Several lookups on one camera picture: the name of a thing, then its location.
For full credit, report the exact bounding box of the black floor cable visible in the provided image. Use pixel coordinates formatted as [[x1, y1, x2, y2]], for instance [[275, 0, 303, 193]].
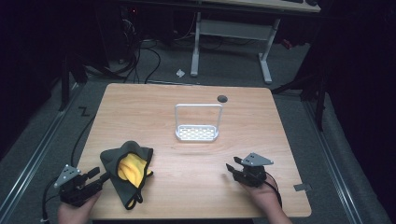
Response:
[[70, 115, 96, 168]]

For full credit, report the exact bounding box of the bundle of black cables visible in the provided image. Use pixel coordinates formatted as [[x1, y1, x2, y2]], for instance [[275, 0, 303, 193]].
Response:
[[83, 12, 163, 85]]

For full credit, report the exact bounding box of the right hand-held gripper cable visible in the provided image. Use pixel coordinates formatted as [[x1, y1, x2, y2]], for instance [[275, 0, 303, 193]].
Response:
[[263, 172, 283, 209]]

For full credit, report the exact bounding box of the left hand-held gripper cable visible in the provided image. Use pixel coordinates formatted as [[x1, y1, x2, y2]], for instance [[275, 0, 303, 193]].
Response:
[[41, 176, 64, 224]]

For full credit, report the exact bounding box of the person's left hand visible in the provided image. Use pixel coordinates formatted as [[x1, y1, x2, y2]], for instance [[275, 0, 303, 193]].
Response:
[[57, 189, 102, 224]]

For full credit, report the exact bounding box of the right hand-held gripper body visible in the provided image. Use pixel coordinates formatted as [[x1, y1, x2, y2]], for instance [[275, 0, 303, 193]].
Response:
[[233, 151, 276, 189]]

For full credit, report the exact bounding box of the metal floor rail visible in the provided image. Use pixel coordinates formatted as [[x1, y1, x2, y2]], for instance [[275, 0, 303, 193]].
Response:
[[302, 100, 364, 224], [0, 83, 86, 217]]

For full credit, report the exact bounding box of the hand-held gripper cable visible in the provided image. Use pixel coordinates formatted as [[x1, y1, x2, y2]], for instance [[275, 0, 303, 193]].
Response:
[[263, 172, 283, 209], [41, 176, 64, 224]]

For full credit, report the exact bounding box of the grey tape strip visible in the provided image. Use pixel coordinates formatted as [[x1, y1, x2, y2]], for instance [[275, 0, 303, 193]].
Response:
[[293, 183, 313, 192]]

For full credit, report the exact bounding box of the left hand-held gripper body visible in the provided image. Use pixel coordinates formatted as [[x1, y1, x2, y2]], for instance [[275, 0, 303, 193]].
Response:
[[53, 163, 105, 208]]

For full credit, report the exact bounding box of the white metal-legged desk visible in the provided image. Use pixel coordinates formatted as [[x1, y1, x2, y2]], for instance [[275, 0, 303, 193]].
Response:
[[189, 0, 321, 85]]

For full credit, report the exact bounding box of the white hanging rack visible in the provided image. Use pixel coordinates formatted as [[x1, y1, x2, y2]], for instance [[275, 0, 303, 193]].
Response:
[[174, 103, 224, 143]]

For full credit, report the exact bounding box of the person's right hand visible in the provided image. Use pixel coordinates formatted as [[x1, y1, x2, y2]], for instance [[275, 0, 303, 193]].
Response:
[[241, 180, 281, 216]]

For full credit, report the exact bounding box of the black metal stand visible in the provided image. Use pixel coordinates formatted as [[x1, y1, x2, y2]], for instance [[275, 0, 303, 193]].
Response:
[[270, 70, 329, 133], [58, 55, 89, 112]]

